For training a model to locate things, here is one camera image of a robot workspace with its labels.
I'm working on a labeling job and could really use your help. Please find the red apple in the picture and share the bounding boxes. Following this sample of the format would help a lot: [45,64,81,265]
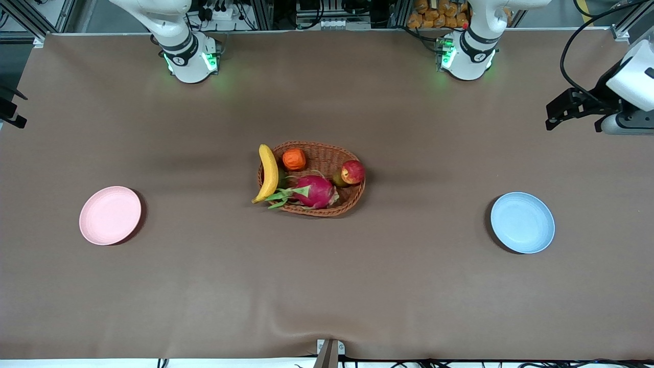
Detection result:
[341,160,366,185]

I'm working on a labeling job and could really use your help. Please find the yellow banana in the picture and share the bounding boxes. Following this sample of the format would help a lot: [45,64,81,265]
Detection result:
[251,144,279,204]

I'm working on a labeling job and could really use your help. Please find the light blue plate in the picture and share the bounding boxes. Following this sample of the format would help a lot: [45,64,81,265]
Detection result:
[490,192,556,255]

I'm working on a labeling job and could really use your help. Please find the pink plate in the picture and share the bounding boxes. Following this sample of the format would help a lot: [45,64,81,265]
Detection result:
[79,186,142,246]

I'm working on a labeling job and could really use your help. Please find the orange snack packets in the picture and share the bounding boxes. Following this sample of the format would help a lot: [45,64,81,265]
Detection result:
[407,0,512,30]

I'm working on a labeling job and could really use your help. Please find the white power strip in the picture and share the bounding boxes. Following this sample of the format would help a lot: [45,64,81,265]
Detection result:
[203,4,237,22]

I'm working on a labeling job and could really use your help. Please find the oval wicker basket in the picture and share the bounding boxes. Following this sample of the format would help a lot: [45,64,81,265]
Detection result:
[257,141,366,218]

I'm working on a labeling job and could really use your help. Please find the pink dragon fruit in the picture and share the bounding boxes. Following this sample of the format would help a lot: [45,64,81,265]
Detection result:
[265,174,340,210]

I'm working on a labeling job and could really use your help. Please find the orange tangerine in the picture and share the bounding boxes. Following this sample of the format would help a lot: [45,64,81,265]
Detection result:
[283,148,307,171]

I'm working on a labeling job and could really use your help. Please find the aluminium frame post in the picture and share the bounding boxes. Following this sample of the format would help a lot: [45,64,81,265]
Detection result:
[254,0,275,30]
[390,0,412,29]

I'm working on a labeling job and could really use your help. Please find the metal table edge bracket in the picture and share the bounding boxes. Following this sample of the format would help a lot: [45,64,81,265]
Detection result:
[316,338,346,368]

